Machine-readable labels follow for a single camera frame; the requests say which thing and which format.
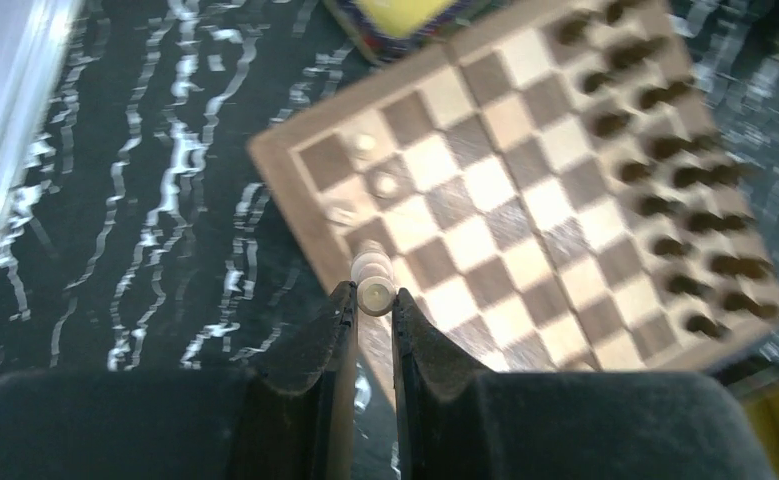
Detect wooden chess board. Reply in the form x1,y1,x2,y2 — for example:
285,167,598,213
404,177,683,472
248,1,779,392

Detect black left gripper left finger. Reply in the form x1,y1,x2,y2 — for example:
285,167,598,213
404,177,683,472
0,282,357,479

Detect gold tin with white pieces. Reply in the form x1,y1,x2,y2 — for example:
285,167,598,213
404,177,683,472
324,0,495,65

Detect white chess pawn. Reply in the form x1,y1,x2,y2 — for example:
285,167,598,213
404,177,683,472
353,133,377,156
372,171,399,199

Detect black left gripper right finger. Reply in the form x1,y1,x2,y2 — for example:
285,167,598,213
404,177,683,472
392,290,774,479

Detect white chess piece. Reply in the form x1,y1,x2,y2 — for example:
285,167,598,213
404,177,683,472
350,240,397,317
325,204,358,227

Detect dark chess pieces row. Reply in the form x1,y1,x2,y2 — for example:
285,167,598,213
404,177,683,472
551,1,779,342

